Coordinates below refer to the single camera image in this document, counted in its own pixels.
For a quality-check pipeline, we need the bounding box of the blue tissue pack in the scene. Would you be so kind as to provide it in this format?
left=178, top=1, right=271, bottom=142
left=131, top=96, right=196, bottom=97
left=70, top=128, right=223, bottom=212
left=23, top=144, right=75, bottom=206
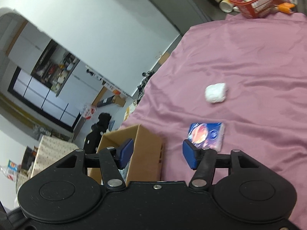
left=187, top=122, right=225, bottom=152

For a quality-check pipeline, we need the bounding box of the white soft bundle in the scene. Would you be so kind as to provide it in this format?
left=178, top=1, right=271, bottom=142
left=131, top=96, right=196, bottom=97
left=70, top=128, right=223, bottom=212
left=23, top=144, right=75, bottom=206
left=205, top=83, right=227, bottom=103

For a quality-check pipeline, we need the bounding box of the light blue fluffy towel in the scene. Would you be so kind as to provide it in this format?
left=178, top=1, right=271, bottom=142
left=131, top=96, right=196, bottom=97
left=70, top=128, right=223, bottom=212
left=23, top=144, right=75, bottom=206
left=119, top=161, right=130, bottom=182

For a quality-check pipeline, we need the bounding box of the open cardboard box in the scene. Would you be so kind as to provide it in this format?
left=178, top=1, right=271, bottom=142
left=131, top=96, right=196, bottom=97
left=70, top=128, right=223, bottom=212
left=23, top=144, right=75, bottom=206
left=98, top=125, right=163, bottom=184

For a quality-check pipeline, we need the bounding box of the red white plastic bag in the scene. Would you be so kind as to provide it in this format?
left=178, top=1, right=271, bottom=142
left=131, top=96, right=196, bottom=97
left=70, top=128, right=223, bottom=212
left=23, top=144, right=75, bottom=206
left=80, top=103, right=97, bottom=120

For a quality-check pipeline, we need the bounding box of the small cardboard box on floor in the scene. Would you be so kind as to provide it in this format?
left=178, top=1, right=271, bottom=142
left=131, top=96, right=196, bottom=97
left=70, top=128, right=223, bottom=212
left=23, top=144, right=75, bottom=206
left=111, top=95, right=126, bottom=108

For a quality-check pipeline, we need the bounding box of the polka dot tablecloth table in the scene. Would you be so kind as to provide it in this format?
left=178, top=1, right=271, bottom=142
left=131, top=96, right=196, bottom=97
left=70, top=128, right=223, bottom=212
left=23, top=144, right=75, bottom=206
left=16, top=136, right=78, bottom=193

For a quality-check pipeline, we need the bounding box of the pair of grey sneakers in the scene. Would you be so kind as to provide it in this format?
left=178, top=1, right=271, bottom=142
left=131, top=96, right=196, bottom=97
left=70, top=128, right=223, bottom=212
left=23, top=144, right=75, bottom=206
left=137, top=71, right=154, bottom=100

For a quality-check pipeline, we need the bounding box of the pink bed sheet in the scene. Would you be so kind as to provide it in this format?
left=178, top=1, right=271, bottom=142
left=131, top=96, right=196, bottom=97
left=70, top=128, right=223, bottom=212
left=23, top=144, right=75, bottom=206
left=123, top=13, right=306, bottom=229

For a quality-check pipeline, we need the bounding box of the white kitchen cabinet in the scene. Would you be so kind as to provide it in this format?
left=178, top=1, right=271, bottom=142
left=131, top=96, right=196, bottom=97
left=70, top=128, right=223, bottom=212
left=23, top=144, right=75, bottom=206
left=7, top=21, right=105, bottom=111

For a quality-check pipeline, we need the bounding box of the black glass sliding door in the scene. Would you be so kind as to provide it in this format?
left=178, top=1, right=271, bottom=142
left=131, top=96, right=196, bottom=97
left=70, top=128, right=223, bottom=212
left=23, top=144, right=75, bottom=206
left=8, top=67, right=81, bottom=132

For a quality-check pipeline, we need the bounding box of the grey door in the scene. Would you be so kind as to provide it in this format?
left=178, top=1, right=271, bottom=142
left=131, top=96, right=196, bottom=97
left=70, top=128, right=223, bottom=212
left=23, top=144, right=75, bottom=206
left=150, top=0, right=213, bottom=35

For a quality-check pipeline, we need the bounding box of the red plastic basket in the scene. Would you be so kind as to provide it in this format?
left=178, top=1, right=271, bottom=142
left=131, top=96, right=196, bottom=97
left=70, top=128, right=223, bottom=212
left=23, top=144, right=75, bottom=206
left=229, top=0, right=283, bottom=19

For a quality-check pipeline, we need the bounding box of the orange bottle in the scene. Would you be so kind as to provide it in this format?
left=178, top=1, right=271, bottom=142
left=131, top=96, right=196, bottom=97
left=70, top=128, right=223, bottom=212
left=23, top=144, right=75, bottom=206
left=276, top=3, right=296, bottom=14

